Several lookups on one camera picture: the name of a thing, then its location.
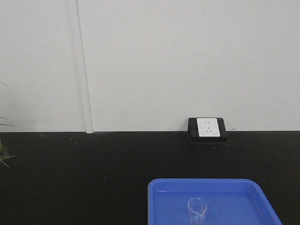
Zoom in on clear glass beaker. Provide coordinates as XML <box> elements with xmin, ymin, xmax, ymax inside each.
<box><xmin>187</xmin><ymin>198</ymin><xmax>208</xmax><ymax>225</ymax></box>

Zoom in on blue plastic tray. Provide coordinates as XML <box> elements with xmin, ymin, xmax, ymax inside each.
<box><xmin>148</xmin><ymin>179</ymin><xmax>281</xmax><ymax>225</ymax></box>

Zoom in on white wall power socket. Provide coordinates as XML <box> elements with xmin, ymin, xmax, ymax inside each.
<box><xmin>196</xmin><ymin>118</ymin><xmax>220</xmax><ymax>137</ymax></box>

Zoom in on black socket mounting box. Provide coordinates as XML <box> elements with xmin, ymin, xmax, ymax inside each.
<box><xmin>187</xmin><ymin>118</ymin><xmax>227</xmax><ymax>143</ymax></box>

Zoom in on green plant leaves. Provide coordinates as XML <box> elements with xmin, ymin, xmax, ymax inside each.
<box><xmin>0</xmin><ymin>81</ymin><xmax>17</xmax><ymax>169</ymax></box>

